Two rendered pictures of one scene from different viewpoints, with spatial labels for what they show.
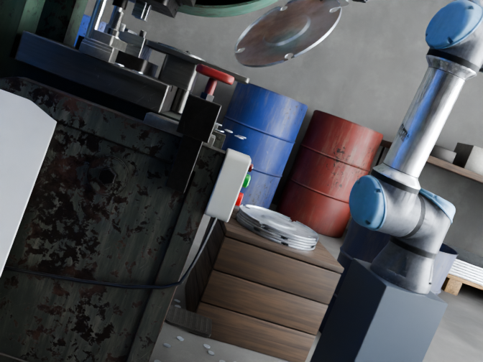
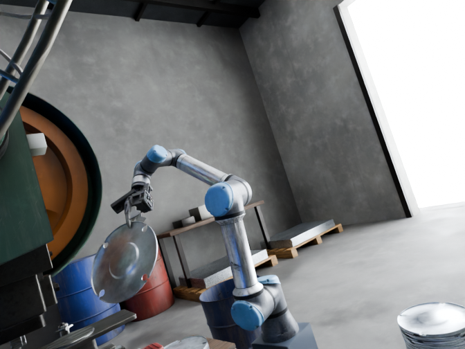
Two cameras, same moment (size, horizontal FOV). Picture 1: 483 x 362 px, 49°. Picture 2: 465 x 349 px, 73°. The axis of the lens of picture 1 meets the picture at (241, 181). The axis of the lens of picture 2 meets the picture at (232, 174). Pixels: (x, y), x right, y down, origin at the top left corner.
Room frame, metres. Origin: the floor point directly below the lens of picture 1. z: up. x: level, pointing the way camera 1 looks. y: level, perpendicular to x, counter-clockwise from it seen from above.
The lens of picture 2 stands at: (0.20, 0.24, 1.03)
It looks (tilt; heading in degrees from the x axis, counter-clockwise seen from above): 4 degrees up; 328
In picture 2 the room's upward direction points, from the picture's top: 17 degrees counter-clockwise
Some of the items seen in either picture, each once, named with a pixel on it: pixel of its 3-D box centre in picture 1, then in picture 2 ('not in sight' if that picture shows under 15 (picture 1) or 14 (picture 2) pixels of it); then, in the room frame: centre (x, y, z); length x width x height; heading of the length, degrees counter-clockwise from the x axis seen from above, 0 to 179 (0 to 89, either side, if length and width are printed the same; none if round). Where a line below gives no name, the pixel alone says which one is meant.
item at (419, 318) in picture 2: not in sight; (433, 317); (1.07, -1.08, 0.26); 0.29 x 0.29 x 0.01
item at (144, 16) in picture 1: (141, 10); (17, 338); (1.28, 0.36, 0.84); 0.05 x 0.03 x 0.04; 5
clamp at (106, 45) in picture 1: (111, 35); not in sight; (1.11, 0.35, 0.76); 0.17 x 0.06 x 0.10; 5
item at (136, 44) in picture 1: (128, 44); not in sight; (1.28, 0.36, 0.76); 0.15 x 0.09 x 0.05; 5
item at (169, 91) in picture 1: (115, 76); not in sight; (1.28, 0.37, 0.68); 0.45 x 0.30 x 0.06; 5
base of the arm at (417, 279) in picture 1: (406, 261); (277, 320); (1.31, -0.46, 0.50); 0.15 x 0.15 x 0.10
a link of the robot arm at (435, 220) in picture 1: (422, 217); (267, 293); (1.31, -0.45, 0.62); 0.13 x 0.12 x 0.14; 116
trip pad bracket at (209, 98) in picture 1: (190, 144); not in sight; (0.98, 0.11, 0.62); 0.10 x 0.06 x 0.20; 5
